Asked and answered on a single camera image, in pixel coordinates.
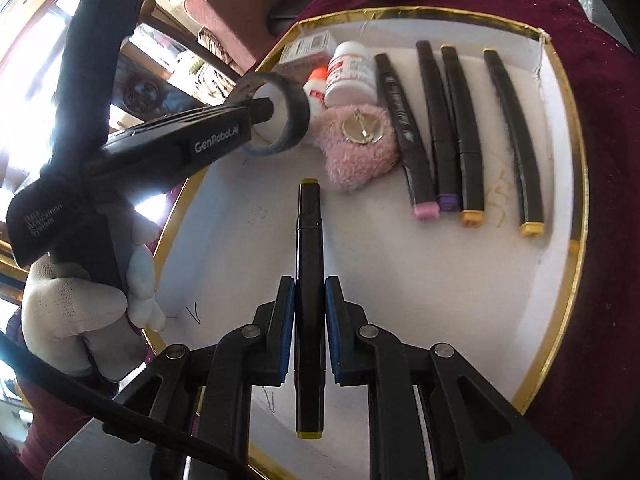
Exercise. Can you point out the dark wooden chair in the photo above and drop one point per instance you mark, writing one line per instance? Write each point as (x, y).
(164, 68)

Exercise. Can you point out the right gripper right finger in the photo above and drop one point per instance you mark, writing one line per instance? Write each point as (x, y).
(349, 361)

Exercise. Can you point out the maroon velvet bedspread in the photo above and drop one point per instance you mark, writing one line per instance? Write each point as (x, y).
(588, 406)

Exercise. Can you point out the white bottle orange cap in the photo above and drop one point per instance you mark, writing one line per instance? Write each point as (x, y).
(315, 90)

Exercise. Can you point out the black marker yellow cap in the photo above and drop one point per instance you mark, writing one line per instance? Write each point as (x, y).
(530, 204)

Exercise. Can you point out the white pill bottle red label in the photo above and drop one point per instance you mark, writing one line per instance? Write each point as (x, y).
(351, 77)

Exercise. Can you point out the pink fluffy keychain pouch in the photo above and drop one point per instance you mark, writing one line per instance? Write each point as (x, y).
(358, 142)

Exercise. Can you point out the black marker purple cap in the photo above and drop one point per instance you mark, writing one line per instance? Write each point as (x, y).
(442, 134)

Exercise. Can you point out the black tape roll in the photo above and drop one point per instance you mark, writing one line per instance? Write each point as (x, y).
(279, 112)

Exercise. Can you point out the black marker pink cap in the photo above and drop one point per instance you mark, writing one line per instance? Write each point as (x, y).
(413, 155)

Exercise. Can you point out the white tray gold rim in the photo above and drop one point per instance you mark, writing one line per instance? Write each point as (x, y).
(500, 299)

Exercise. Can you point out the maroon armchair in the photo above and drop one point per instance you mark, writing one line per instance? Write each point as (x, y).
(239, 25)

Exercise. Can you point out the black marker orange cap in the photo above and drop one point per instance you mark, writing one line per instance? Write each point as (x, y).
(472, 213)

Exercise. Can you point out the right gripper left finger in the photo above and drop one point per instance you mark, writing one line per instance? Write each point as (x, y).
(275, 320)

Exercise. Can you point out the small grey medicine box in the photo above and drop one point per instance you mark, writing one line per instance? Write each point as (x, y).
(307, 53)

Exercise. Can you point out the black marker olive cap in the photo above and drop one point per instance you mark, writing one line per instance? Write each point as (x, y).
(310, 311)

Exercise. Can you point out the left white gloved hand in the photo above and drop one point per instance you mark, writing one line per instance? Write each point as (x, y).
(79, 326)

